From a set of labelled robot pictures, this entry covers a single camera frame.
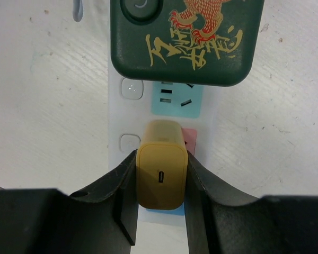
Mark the dark green cube adapter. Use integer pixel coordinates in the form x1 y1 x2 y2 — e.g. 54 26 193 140
109 1 264 87

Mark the light blue charging cable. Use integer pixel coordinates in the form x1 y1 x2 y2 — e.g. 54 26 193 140
72 0 84 23

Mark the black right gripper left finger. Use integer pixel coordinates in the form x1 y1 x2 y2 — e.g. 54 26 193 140
0 152 138 253

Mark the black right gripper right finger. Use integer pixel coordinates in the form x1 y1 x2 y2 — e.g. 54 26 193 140
184 156 318 253

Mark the small yellow plug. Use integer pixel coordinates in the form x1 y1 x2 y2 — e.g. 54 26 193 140
136 120 188 210

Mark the white power strip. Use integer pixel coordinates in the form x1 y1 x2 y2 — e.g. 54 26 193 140
107 66 218 254

